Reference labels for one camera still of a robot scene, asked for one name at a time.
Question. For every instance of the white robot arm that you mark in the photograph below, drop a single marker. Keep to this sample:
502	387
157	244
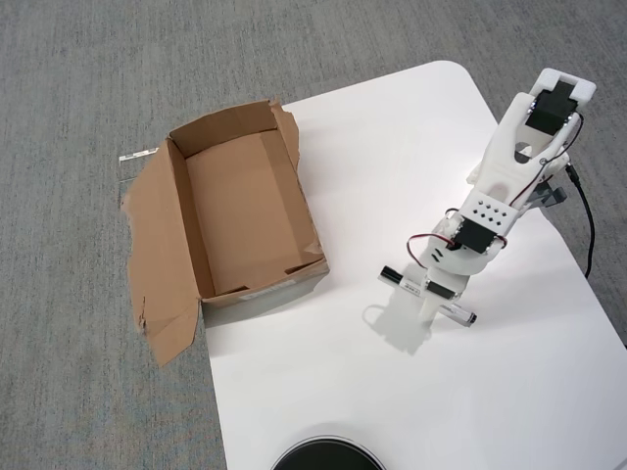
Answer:
499	171

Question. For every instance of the open brown cardboard box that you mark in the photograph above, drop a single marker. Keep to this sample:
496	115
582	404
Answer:
235	205

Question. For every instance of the grey table clamp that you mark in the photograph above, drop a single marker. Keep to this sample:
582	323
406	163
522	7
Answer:
551	196

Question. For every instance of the white marker pen black cap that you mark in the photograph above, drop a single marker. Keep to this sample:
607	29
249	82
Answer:
410	285

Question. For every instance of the black round object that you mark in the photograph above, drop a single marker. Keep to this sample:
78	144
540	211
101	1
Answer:
328	455

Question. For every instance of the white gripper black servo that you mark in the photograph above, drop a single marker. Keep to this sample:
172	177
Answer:
445	291

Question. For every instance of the clear plastic strip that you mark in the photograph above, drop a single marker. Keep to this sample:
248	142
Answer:
137	155

